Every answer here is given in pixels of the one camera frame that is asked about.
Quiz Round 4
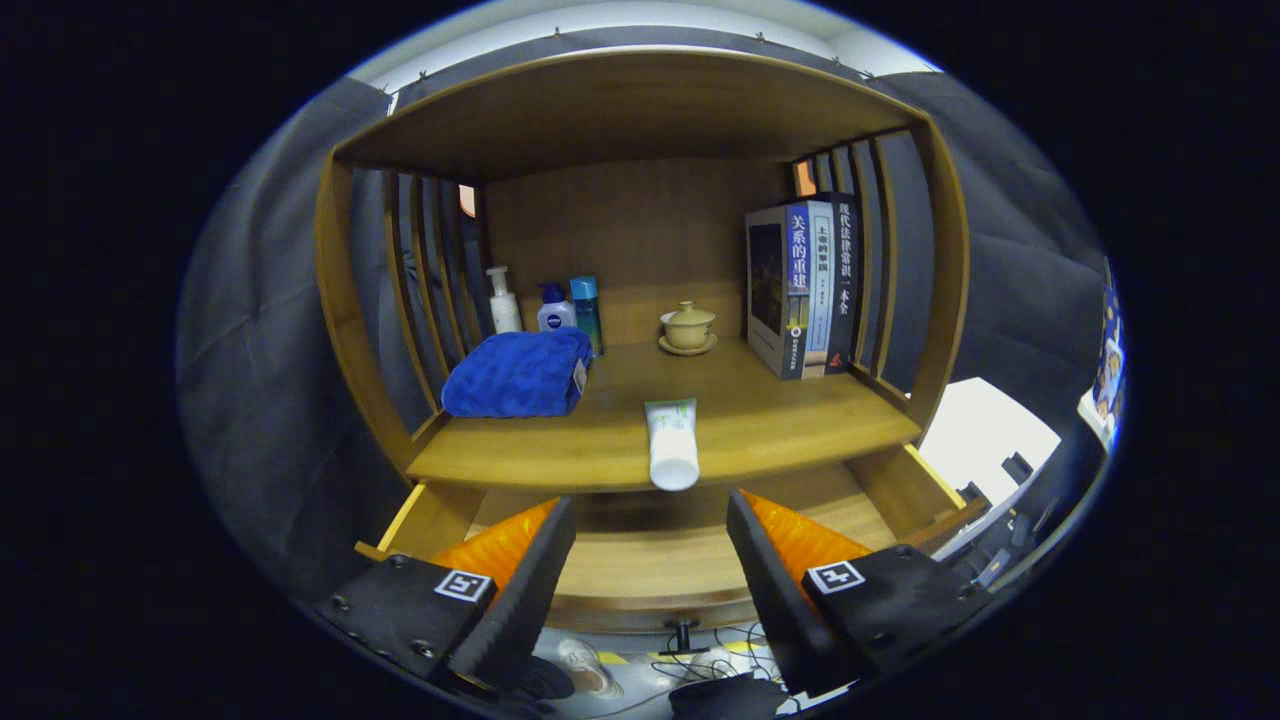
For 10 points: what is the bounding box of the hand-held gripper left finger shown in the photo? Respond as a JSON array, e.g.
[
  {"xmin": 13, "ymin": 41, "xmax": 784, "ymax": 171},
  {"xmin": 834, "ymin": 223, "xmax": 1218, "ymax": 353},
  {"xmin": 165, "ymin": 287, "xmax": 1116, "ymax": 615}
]
[{"xmin": 318, "ymin": 496, "xmax": 578, "ymax": 701}]

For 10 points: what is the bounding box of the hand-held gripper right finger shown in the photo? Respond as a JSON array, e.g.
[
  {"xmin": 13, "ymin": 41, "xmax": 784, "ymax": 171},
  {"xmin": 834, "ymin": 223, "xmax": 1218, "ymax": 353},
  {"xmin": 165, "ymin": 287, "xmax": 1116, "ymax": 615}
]
[{"xmin": 726, "ymin": 489, "xmax": 996, "ymax": 698}]

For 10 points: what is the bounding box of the wooden drawer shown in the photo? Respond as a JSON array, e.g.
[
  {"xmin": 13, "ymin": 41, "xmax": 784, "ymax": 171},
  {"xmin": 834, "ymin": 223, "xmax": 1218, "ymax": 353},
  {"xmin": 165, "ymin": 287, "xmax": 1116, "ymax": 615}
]
[{"xmin": 355, "ymin": 443, "xmax": 991, "ymax": 656}]

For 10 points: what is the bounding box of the white squeeze tube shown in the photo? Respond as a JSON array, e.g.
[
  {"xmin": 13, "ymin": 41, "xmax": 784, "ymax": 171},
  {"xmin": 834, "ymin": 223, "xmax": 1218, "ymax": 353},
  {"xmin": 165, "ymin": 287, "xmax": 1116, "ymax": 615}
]
[{"xmin": 643, "ymin": 398, "xmax": 701, "ymax": 492}]

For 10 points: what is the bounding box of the wooden countertop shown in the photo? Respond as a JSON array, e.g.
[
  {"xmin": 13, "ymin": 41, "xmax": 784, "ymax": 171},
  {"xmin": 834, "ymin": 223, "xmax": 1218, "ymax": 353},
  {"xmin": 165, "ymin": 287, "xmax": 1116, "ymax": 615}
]
[{"xmin": 405, "ymin": 335, "xmax": 923, "ymax": 493}]

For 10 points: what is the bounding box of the white drawer unit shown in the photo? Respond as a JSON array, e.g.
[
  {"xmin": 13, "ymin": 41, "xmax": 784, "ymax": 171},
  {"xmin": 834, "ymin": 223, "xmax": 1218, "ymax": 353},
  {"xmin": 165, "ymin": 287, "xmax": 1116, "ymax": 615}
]
[{"xmin": 918, "ymin": 377, "xmax": 1061, "ymax": 561}]

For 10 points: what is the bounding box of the wooden cabinet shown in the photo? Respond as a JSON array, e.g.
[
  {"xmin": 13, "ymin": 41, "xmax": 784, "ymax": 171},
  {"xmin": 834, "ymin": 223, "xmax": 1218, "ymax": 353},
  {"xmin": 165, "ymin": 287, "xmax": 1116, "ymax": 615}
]
[{"xmin": 313, "ymin": 47, "xmax": 991, "ymax": 636}]

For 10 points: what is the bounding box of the person's light shoe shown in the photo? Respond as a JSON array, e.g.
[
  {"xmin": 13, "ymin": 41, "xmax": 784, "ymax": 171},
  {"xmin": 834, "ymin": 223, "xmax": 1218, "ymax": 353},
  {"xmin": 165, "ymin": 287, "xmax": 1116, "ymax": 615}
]
[{"xmin": 555, "ymin": 638, "xmax": 623, "ymax": 698}]

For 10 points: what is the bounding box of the blue folded towel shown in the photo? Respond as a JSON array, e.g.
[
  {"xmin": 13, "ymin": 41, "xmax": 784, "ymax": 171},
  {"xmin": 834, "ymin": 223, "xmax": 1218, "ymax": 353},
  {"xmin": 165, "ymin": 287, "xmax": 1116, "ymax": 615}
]
[{"xmin": 441, "ymin": 327, "xmax": 594, "ymax": 419}]

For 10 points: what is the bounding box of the beige lidded teacup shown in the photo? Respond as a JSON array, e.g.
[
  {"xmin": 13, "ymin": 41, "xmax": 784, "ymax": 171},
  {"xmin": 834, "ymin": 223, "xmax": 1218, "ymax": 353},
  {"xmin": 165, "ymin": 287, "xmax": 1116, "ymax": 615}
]
[{"xmin": 663, "ymin": 301, "xmax": 717, "ymax": 350}]

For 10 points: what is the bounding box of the white bottle with blue cap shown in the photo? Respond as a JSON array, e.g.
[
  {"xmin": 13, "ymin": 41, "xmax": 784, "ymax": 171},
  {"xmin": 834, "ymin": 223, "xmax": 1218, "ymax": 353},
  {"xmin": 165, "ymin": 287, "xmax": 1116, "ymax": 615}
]
[{"xmin": 537, "ymin": 282, "xmax": 578, "ymax": 333}]

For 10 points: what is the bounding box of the white pump bottle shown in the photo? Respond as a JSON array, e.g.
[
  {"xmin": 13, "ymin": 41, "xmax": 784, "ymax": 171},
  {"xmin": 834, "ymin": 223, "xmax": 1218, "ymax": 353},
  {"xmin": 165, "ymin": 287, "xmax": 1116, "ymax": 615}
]
[{"xmin": 486, "ymin": 266, "xmax": 524, "ymax": 335}]

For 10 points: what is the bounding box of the teal bottle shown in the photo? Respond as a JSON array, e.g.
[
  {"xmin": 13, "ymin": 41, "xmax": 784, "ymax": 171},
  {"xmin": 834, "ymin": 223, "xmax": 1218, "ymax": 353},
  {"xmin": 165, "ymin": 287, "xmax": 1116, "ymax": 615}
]
[{"xmin": 569, "ymin": 276, "xmax": 605, "ymax": 357}]

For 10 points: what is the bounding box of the book with pale blue spine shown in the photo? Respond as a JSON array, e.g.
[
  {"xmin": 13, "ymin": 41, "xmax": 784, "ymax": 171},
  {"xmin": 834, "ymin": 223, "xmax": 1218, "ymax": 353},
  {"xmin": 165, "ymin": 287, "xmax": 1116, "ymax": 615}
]
[{"xmin": 805, "ymin": 200, "xmax": 837, "ymax": 379}]

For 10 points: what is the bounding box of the black book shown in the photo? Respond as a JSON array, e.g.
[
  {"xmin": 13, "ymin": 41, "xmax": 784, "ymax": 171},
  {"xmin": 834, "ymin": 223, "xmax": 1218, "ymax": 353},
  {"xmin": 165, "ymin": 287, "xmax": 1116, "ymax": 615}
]
[{"xmin": 830, "ymin": 192, "xmax": 862, "ymax": 376}]

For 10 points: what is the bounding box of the black backdrop cloth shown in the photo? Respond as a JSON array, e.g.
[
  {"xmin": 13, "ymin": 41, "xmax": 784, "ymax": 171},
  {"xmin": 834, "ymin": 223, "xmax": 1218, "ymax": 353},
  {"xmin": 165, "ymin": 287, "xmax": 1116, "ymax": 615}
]
[{"xmin": 178, "ymin": 25, "xmax": 1126, "ymax": 601}]

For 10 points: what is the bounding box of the white side table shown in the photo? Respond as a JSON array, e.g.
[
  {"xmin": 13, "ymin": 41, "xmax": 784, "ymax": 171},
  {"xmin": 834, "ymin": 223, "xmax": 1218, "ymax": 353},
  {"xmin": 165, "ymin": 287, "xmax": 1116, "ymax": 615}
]
[{"xmin": 1077, "ymin": 390, "xmax": 1119, "ymax": 451}]

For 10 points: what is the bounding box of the blue dotted paper bag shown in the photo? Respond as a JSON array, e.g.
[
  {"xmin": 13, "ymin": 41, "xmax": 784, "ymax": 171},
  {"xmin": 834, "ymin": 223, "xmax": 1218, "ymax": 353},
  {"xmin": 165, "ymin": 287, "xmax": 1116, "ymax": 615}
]
[{"xmin": 1095, "ymin": 258, "xmax": 1126, "ymax": 431}]

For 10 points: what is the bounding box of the tangle of floor cables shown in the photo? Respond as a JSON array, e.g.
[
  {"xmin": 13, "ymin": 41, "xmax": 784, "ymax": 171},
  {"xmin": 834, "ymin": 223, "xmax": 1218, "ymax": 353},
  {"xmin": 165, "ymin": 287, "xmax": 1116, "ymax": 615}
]
[{"xmin": 655, "ymin": 625, "xmax": 791, "ymax": 691}]

